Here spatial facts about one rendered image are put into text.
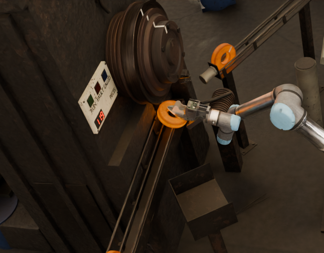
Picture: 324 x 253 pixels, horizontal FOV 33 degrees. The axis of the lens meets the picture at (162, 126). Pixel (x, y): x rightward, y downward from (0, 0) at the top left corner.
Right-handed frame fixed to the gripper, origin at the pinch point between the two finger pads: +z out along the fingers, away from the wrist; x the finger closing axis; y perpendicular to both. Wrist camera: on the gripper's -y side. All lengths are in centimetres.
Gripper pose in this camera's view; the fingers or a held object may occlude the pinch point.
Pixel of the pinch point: (169, 109)
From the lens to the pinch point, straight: 271.6
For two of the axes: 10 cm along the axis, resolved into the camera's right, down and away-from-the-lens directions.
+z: -9.6, -2.5, 1.4
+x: -2.8, 7.1, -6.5
